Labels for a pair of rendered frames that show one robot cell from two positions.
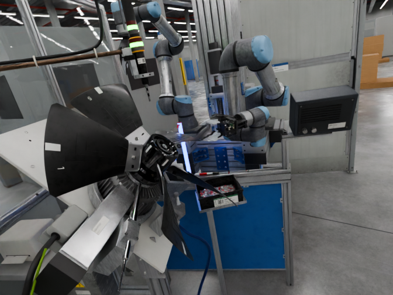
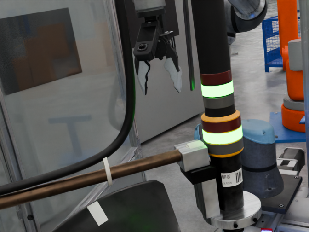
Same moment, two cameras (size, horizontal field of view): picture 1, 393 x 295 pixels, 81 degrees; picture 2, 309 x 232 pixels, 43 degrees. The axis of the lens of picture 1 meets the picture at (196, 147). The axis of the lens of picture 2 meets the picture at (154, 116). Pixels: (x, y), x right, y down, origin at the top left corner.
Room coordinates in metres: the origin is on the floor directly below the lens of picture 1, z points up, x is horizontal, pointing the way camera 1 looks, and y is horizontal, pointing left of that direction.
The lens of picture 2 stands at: (0.43, 0.14, 1.71)
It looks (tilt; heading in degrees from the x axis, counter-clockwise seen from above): 17 degrees down; 10
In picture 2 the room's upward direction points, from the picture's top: 10 degrees counter-clockwise
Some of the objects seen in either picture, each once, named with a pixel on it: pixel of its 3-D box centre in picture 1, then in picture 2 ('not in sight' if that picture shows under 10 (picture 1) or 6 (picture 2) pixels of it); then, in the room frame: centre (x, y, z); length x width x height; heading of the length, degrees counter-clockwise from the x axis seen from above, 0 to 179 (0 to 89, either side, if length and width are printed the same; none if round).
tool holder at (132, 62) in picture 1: (138, 62); (219, 178); (0.84, 0.15, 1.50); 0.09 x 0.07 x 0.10; 113
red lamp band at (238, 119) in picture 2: (135, 40); (220, 120); (0.85, 0.14, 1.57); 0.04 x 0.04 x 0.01
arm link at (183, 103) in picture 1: (183, 105); (254, 141); (1.65, 0.04, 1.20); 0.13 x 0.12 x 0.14; 67
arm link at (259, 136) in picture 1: (254, 134); not in sight; (1.09, -0.30, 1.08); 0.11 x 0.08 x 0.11; 53
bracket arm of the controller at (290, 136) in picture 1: (305, 134); not in sight; (1.07, -0.56, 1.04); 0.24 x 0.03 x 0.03; 78
